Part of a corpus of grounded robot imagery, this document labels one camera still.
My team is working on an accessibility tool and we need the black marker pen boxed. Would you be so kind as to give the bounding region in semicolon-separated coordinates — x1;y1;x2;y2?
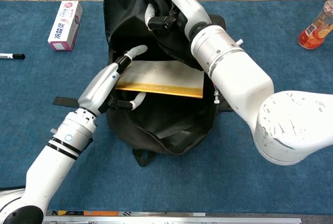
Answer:
0;53;26;60

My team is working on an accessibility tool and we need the white pink toothpaste box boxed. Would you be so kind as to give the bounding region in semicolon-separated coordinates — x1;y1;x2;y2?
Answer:
47;1;83;52

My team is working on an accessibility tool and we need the aluminium profile rail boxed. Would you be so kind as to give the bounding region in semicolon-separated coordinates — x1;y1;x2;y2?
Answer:
43;216;302;224

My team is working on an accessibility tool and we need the blue felt table cover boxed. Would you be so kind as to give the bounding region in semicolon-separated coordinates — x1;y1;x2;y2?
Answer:
0;0;333;216

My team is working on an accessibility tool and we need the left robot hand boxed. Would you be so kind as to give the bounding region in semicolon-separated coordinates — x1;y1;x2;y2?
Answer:
78;45;148;117

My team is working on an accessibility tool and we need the black fabric backpack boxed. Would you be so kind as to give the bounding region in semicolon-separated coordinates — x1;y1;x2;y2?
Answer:
53;0;234;167

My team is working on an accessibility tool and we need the white and yellow book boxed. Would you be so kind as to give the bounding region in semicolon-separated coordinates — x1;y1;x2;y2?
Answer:
114;60;205;99

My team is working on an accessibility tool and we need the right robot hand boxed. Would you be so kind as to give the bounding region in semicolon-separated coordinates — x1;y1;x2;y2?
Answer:
145;0;212;43

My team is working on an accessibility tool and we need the colourful printed label strip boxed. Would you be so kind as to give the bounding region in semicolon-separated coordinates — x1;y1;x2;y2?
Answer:
50;210;206;217

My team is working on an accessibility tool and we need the orange drink bottle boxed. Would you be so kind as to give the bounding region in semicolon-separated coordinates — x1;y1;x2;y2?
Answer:
298;0;333;50

